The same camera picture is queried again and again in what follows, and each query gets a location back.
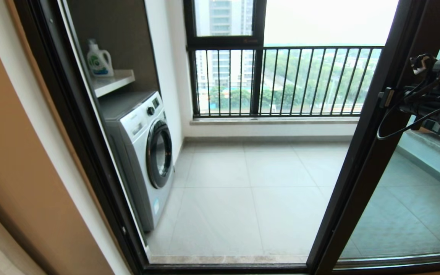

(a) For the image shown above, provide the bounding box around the dark brown sliding glass door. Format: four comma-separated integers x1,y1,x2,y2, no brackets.
306,0,440,275

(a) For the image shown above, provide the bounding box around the white detergent bottle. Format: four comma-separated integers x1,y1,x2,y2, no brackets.
87,38,115,77

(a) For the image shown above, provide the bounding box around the black window frame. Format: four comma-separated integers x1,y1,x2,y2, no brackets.
184,0,266,117

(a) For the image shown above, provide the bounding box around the white front-load washing machine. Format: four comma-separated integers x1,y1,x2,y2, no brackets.
99,91,175,232

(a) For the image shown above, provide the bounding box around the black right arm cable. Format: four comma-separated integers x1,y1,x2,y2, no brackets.
377,78,440,141

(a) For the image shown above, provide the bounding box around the white wall shelf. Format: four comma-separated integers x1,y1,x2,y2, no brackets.
92,70,136,98

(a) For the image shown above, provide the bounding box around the short grey stone sill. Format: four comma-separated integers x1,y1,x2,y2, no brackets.
400,132,440,167

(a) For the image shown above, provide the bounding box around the long grey stone sill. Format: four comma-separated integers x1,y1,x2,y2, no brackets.
189,117,359,126

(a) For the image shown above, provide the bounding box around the fixed dark-framed glass door panel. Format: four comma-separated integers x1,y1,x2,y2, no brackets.
307,0,440,268

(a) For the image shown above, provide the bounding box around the long black balcony railing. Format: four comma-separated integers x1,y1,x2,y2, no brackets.
187,46,384,117

